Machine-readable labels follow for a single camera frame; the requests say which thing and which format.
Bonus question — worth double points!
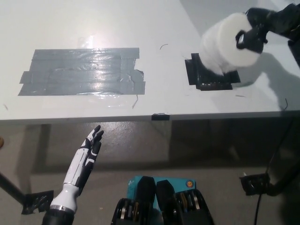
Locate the black floor tape patch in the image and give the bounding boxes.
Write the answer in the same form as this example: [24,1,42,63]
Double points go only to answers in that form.
[22,190,54,215]
[239,173,270,195]

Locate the thin black cable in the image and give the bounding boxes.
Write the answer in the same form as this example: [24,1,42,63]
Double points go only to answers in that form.
[255,120,293,225]

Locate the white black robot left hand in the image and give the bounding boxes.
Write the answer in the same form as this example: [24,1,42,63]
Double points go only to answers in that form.
[50,125,105,213]

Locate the white toilet paper roll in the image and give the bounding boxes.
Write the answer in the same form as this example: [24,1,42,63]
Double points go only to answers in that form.
[198,13,264,76]

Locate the small black tape strip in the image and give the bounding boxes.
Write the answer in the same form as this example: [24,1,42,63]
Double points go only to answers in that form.
[151,113,170,122]

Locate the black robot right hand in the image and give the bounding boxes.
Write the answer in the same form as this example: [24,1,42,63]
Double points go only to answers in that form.
[235,3,296,52]

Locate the black teal robot body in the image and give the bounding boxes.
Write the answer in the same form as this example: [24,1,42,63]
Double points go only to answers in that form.
[112,175,214,225]

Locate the grey duct tape patch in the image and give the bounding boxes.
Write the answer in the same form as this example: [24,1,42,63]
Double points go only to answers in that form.
[18,47,146,96]

